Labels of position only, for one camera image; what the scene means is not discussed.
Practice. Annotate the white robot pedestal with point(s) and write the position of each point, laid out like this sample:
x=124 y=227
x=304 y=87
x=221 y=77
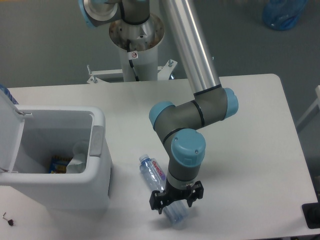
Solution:
x=138 y=47

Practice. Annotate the white trash can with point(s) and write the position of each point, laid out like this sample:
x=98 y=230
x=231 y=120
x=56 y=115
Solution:
x=53 y=131

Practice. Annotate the white frame at right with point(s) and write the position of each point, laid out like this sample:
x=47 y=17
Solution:
x=310 y=113

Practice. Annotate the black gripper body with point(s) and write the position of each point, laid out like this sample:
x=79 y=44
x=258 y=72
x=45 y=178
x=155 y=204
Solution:
x=173 y=194

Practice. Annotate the white pedestal foot bracket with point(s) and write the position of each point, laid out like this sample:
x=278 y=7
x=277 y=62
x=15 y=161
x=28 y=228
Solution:
x=164 y=72

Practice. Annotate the blue plastic bag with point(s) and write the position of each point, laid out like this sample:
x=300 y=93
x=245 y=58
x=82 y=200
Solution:
x=283 y=15

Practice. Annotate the blue yellow snack packet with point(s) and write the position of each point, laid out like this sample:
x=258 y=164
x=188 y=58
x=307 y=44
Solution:
x=58 y=164

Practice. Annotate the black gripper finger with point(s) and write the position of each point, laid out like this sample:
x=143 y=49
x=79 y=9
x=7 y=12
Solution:
x=158 y=201
x=194 y=192

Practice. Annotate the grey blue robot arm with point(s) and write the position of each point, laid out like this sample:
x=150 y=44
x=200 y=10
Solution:
x=176 y=126

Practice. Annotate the small black key fob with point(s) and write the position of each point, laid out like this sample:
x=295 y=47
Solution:
x=11 y=222

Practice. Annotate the clear plastic water bottle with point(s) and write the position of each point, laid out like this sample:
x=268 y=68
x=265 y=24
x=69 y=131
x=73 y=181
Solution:
x=155 y=178

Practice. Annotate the white trash can lid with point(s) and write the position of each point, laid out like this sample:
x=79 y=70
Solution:
x=12 y=121

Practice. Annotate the black device at edge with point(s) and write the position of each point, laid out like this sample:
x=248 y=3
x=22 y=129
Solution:
x=311 y=213

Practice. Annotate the blue patterned item behind lid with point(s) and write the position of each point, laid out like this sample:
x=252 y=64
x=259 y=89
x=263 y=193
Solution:
x=8 y=94

